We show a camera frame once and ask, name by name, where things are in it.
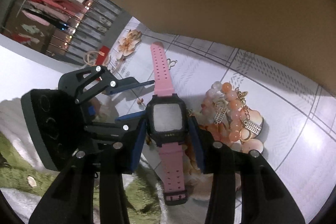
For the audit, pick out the small gold butterfly earring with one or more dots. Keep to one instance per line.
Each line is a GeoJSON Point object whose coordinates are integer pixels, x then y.
{"type": "Point", "coordinates": [171, 63]}

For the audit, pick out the pink strap smart watch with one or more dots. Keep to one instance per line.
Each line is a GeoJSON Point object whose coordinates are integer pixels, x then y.
{"type": "Point", "coordinates": [166, 116]}

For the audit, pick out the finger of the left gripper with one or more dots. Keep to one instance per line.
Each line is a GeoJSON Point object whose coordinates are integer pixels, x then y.
{"type": "Point", "coordinates": [86, 83]}
{"type": "Point", "coordinates": [124, 128]}

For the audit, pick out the gold abacus charm keychain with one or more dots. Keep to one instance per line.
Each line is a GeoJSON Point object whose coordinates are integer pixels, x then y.
{"type": "Point", "coordinates": [244, 123]}

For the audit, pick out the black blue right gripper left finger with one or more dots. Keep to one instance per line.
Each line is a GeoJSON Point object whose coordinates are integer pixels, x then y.
{"type": "Point", "coordinates": [69, 199]}

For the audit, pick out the brown cardboard box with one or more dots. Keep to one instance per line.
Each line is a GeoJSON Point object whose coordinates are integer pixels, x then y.
{"type": "Point", "coordinates": [299, 34]}

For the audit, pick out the floral white table mat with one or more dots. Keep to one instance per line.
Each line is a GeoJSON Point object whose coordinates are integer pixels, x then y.
{"type": "Point", "coordinates": [298, 135]}

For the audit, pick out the red gift bag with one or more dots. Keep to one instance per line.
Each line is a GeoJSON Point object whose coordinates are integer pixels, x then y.
{"type": "Point", "coordinates": [100, 58]}

